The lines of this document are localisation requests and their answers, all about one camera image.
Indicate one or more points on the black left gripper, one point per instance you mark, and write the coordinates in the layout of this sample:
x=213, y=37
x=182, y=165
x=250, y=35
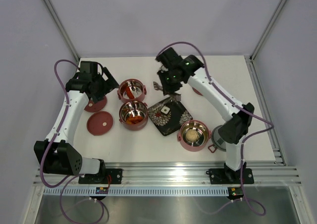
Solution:
x=110, y=84

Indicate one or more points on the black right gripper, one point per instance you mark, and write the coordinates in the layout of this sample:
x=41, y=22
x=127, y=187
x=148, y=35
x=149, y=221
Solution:
x=168, y=89

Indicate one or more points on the metal food tongs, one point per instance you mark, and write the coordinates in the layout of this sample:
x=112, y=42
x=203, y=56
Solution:
x=173, y=95

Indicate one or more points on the red sausage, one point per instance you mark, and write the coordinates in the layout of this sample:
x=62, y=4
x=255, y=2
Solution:
x=129, y=93

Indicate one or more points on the dark red lid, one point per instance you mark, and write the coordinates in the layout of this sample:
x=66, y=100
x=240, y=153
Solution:
x=197, y=92
x=99, y=123
x=95, y=107

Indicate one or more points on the orange roasted meat piece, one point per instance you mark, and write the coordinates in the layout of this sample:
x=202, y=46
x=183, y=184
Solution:
x=130, y=120

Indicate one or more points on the orange fried chicken piece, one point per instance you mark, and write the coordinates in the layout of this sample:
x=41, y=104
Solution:
x=138, y=118

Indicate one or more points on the white steamed bun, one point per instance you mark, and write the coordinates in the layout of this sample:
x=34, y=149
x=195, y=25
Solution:
x=192, y=135

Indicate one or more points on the pink bowl with handles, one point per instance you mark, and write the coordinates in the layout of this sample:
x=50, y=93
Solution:
x=201, y=128

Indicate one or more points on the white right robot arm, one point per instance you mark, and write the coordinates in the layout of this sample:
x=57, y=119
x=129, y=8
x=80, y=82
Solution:
x=236, y=115

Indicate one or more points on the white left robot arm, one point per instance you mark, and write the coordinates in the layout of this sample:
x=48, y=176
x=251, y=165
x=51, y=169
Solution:
x=56, y=154

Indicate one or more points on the pink bowl back left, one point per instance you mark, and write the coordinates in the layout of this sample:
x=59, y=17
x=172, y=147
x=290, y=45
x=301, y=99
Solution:
x=137, y=87

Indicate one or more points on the white sushi cube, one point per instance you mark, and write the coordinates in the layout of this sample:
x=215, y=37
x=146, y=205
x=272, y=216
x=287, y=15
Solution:
x=165, y=110

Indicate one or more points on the dark pink bowl front left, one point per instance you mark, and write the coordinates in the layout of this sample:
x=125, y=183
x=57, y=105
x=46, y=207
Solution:
x=133, y=108

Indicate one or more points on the black floral square plate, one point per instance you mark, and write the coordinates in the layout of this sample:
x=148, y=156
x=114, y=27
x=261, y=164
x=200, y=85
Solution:
x=171, y=122

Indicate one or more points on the grey transparent lid red handles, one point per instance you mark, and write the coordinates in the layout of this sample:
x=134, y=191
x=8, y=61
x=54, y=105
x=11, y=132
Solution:
x=218, y=143

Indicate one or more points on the right aluminium post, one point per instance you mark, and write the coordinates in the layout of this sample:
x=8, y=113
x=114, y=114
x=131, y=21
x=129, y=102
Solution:
x=269, y=27

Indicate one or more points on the aluminium post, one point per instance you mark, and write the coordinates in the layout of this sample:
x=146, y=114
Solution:
x=269, y=27
x=58, y=23

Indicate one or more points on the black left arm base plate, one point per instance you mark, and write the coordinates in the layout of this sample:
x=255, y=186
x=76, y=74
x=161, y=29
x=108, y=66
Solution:
x=112, y=175

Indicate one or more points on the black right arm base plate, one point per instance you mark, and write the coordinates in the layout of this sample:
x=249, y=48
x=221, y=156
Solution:
x=218, y=177

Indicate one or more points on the left aluminium post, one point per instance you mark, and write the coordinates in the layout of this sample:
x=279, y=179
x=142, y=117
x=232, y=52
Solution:
x=58, y=23

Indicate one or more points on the slotted white cable duct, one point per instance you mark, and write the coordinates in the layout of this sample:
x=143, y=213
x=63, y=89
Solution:
x=139, y=191

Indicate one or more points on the aluminium front rail frame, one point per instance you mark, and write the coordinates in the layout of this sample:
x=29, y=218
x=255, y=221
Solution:
x=194, y=174

